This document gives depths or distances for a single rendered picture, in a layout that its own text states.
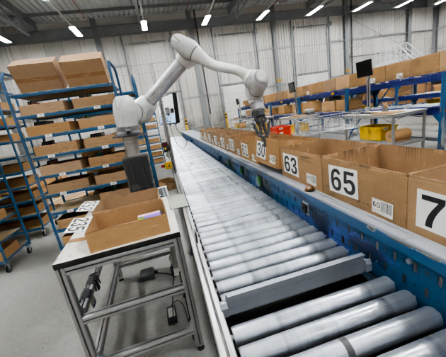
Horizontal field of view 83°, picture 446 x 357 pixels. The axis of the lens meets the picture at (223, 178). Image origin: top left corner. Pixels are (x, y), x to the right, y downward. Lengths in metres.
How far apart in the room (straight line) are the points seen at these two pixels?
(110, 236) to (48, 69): 2.16
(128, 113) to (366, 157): 1.48
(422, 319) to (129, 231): 1.12
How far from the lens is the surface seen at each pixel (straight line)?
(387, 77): 7.22
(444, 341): 0.80
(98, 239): 1.35
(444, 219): 0.83
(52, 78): 3.19
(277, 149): 1.50
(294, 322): 0.79
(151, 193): 1.86
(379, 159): 1.33
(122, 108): 1.93
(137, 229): 1.32
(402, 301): 0.87
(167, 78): 2.03
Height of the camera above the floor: 1.29
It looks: 15 degrees down
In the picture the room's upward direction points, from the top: 9 degrees counter-clockwise
